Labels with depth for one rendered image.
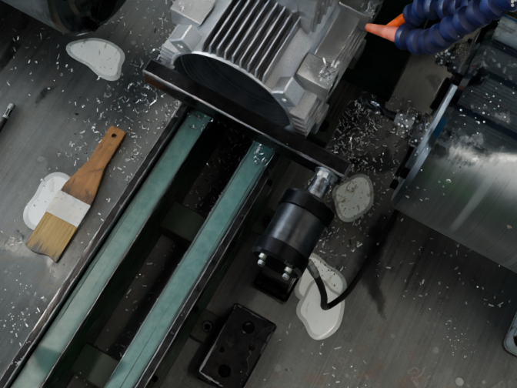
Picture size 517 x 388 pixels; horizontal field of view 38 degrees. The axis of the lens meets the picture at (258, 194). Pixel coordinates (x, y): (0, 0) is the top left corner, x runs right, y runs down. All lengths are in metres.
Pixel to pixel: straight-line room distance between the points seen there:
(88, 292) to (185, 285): 0.11
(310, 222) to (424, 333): 0.31
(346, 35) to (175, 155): 0.26
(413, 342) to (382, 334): 0.04
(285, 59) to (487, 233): 0.27
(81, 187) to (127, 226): 0.16
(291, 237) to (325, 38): 0.22
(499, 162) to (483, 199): 0.04
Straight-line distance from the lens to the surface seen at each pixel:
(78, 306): 0.90
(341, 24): 0.86
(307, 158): 0.82
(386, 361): 1.02
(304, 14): 0.80
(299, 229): 0.78
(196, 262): 0.89
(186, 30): 0.81
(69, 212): 1.05
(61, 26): 0.92
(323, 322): 1.01
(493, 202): 0.76
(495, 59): 0.76
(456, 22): 0.62
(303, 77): 0.81
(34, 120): 1.11
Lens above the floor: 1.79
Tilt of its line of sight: 71 degrees down
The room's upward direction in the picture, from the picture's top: 8 degrees clockwise
